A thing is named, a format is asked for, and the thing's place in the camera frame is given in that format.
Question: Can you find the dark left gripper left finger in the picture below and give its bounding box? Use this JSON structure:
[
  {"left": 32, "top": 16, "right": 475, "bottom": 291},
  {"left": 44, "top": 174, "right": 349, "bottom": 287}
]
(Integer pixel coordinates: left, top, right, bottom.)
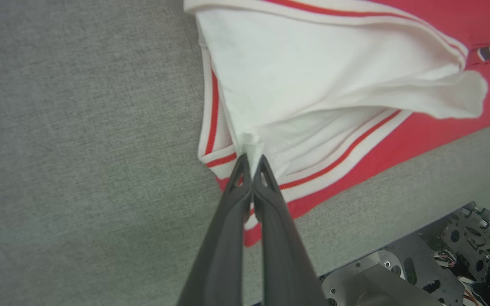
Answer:
[{"left": 177, "top": 153, "right": 254, "bottom": 306}]

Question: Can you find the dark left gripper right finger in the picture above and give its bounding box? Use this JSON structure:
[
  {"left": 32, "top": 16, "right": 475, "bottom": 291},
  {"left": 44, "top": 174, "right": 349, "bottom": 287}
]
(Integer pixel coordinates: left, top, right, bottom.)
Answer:
[{"left": 253, "top": 155, "right": 330, "bottom": 306}]

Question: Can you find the red white-sleeved t-shirt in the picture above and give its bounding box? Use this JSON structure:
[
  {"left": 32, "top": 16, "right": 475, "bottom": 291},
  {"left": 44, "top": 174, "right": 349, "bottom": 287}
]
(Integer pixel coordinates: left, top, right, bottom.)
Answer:
[{"left": 183, "top": 0, "right": 490, "bottom": 248}]

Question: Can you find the grey fabric sofa cushion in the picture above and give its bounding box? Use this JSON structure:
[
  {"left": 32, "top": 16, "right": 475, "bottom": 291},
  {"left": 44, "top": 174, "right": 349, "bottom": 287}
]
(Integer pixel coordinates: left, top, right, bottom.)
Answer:
[{"left": 0, "top": 0, "right": 490, "bottom": 306}]

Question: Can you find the black mecanum wheel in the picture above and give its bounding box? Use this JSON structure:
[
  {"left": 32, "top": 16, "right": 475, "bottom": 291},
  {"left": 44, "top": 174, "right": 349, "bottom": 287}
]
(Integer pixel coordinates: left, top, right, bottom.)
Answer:
[{"left": 441, "top": 201, "right": 490, "bottom": 268}]

